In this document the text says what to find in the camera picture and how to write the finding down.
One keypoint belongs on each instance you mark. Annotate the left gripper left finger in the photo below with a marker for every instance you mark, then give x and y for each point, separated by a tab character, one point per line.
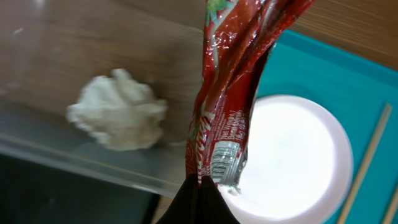
183	208

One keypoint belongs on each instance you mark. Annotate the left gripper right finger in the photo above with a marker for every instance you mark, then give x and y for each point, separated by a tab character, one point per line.
212	209

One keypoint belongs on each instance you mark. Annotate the white tissue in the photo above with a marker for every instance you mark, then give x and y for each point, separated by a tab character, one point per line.
118	112

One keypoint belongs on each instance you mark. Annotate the red snack wrapper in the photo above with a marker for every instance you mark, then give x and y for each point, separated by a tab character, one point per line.
239	36

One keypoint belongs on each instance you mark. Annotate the wooden chopstick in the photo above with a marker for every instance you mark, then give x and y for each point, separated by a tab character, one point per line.
391	210
365	163

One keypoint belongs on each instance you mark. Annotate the large white plate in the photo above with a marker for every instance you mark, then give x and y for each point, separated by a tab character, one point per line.
300	164

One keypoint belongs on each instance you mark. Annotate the black plastic tray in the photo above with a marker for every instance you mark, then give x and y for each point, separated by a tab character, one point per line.
31	193

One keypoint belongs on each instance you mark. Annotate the teal serving tray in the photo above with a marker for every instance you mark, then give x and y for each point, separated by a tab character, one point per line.
355	91

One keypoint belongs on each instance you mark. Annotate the clear plastic bin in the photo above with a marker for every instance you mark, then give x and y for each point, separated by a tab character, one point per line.
51	49

